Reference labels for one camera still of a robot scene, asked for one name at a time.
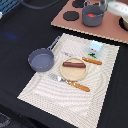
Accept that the red toy tomato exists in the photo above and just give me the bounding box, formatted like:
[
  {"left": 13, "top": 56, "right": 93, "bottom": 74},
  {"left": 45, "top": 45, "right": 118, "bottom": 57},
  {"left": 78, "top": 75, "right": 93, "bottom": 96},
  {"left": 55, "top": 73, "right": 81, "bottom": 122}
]
[{"left": 87, "top": 13, "right": 96, "bottom": 18}]

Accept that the beige woven placemat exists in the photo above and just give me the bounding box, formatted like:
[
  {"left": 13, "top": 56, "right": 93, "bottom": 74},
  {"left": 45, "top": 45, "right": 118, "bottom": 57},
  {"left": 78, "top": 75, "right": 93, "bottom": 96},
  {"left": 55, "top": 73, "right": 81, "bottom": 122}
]
[{"left": 18, "top": 34, "right": 119, "bottom": 128}]

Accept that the beige bowl on stove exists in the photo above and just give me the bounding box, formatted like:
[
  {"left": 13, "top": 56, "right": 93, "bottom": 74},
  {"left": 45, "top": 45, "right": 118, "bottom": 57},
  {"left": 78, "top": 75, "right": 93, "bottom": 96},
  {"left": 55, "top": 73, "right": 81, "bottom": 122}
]
[{"left": 122, "top": 16, "right": 128, "bottom": 30}]

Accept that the beige round plate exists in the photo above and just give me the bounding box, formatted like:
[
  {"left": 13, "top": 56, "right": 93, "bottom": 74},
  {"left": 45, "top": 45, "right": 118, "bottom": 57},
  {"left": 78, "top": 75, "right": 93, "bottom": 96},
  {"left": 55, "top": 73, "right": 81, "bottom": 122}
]
[{"left": 60, "top": 58, "right": 87, "bottom": 81}]

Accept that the teal padded gripper finger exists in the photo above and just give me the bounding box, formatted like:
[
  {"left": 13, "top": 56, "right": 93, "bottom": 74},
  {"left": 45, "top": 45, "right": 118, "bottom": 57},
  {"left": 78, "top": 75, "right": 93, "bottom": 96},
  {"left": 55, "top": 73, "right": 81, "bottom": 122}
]
[{"left": 99, "top": 0, "right": 108, "bottom": 11}]

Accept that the knife with wooden handle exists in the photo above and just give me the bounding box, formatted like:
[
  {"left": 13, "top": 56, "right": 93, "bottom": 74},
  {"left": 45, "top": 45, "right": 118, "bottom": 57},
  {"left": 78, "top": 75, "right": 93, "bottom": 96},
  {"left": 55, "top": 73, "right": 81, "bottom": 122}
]
[{"left": 62, "top": 52, "right": 102, "bottom": 65}]

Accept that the light blue cup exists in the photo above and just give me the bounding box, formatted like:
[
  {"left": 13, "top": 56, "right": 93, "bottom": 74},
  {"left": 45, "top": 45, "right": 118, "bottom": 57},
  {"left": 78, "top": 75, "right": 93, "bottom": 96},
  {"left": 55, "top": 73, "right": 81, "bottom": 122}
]
[{"left": 88, "top": 40, "right": 103, "bottom": 58}]

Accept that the brown toy sausage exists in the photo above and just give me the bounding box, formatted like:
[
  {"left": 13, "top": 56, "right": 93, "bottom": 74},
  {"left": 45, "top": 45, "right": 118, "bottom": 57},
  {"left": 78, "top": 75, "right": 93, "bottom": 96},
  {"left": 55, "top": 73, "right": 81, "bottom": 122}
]
[{"left": 62, "top": 62, "right": 86, "bottom": 68}]

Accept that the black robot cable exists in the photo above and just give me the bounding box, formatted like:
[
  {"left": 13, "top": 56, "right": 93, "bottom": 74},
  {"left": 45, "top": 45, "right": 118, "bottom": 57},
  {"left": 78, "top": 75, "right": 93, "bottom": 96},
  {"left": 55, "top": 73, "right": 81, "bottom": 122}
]
[{"left": 18, "top": 0, "right": 68, "bottom": 10}]

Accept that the fork with wooden handle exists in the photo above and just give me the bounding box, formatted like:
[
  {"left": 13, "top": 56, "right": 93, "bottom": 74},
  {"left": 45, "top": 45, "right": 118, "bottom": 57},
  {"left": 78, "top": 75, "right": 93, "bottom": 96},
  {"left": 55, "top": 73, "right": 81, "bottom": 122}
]
[{"left": 49, "top": 73, "right": 90, "bottom": 92}]

